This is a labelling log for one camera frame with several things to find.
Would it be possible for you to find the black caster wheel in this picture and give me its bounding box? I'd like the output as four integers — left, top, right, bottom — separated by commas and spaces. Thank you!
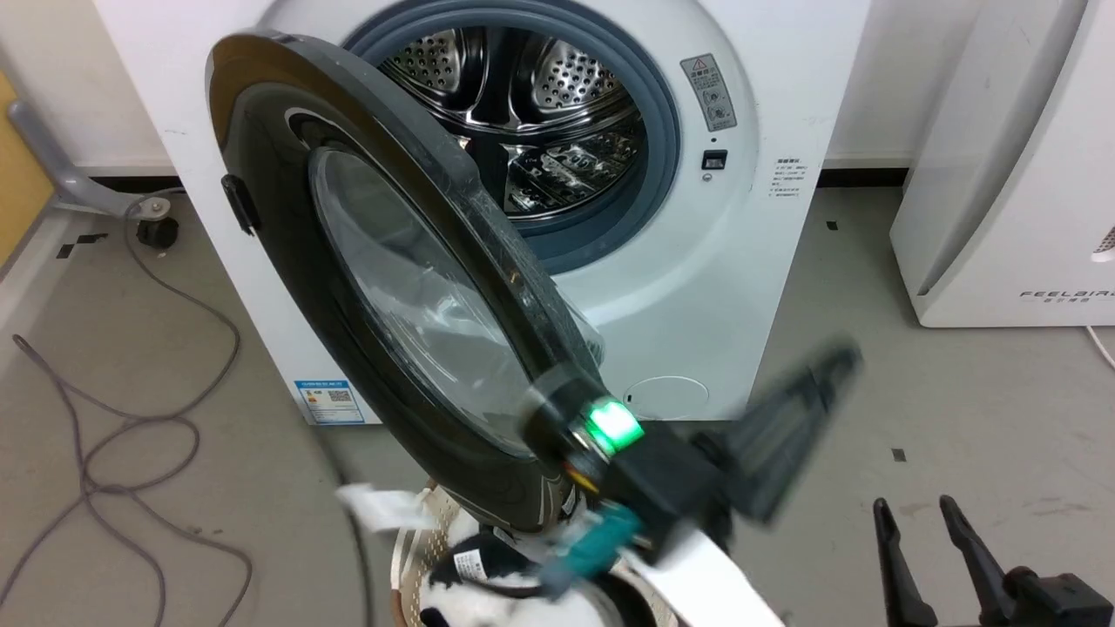
136, 215, 180, 250

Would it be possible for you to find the white cable tag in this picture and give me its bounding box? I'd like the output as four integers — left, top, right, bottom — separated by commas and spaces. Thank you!
336, 482, 433, 534

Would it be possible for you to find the white front-load washing machine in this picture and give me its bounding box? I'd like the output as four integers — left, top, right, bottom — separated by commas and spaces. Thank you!
91, 0, 873, 427

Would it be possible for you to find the round white filter cover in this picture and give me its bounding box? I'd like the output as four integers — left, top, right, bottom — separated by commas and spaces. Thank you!
625, 375, 710, 421

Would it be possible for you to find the grey metal furniture leg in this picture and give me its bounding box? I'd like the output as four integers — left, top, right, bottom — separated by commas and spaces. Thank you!
8, 99, 172, 219

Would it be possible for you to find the grey warning sticker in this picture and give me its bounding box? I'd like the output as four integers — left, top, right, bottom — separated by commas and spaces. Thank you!
680, 54, 738, 133

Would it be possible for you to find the black and white plush toy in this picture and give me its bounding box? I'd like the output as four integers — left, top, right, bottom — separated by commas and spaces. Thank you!
421, 528, 630, 627

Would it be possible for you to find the white air purifier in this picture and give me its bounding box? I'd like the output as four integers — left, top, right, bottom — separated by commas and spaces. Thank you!
889, 0, 1115, 329

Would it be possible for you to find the small printed text sticker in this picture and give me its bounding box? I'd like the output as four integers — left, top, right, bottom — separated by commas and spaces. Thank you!
770, 158, 812, 200

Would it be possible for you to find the yellow wooden panel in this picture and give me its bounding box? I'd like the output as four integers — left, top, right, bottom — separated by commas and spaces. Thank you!
0, 70, 56, 269

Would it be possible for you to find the blue energy label sticker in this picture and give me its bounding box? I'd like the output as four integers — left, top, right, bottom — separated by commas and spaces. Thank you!
294, 379, 366, 426

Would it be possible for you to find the grey floor cable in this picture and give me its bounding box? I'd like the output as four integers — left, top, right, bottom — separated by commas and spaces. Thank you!
0, 186, 254, 627

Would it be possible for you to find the dark grey round washer door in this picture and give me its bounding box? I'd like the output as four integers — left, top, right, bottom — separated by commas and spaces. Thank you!
205, 30, 607, 534

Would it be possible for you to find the black door latch hook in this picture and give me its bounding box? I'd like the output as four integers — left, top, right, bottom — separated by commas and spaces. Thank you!
220, 173, 262, 237

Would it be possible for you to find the beige perforated laundry basket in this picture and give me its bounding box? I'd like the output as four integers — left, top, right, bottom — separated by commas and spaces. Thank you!
389, 481, 682, 627

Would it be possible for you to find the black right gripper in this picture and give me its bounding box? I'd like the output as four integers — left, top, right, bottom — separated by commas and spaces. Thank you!
873, 494, 1115, 627

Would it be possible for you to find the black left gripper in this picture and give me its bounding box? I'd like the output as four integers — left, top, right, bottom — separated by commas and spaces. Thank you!
521, 340, 865, 565

